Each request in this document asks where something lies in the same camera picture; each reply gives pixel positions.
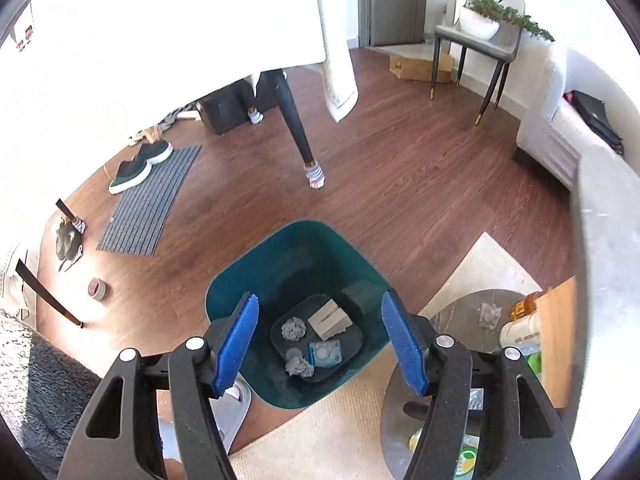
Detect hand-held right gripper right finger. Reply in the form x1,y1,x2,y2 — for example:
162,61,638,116
381,290,581,480

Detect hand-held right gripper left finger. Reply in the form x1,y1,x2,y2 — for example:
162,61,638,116
57,292,259,480

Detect small paper ball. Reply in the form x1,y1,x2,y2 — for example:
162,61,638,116
281,317,307,344

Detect large paper ball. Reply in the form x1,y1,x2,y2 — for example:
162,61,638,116
285,356,315,379

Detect blue and white tissue packet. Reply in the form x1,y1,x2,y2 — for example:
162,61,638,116
307,339,343,369

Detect white cardboard box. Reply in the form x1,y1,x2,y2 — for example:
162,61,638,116
307,298,354,342

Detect dark green waste bin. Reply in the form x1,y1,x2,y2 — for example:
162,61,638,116
205,219,391,409

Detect crumpled grey paper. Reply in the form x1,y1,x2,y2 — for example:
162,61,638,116
477,302,501,331

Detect white bottle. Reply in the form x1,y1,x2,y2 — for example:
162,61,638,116
499,316,542,352

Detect beige rug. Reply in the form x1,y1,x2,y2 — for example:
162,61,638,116
229,231,544,480

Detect amber jar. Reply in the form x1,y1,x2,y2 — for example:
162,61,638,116
509,293,544,322

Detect green bottle with yellow label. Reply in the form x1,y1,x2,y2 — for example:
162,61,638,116
409,429,482,480

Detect wooden board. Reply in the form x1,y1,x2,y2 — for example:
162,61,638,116
536,275,579,411

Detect grey striped door mat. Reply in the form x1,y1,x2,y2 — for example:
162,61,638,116
95,144,203,257

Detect grey fuzzy blanket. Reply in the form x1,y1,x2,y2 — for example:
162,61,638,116
0,307,103,480

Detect dark slippers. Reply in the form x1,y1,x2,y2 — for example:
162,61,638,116
54,219,85,262

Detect dark shoe with white sole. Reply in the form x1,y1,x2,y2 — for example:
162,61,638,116
108,158,152,195
131,140,174,165

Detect round dark marble coffee table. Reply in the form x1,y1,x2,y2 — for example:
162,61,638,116
380,145,640,480

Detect black table leg striped sock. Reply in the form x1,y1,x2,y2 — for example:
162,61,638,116
244,72,264,126
264,69,329,191

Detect dark storage box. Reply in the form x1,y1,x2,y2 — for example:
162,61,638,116
197,79,282,135

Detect grey armchair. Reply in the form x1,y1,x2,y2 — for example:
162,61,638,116
516,41,627,192

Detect flat brown cardboard box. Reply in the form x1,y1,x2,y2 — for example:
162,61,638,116
389,54,455,84

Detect black bag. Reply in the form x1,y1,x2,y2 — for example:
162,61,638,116
563,89,625,157

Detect grey dining chair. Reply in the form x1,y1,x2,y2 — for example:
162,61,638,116
433,0,527,127

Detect potted plant in white pot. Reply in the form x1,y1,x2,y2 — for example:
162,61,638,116
458,0,555,44

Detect grey door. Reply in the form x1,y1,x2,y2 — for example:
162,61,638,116
357,0,459,49

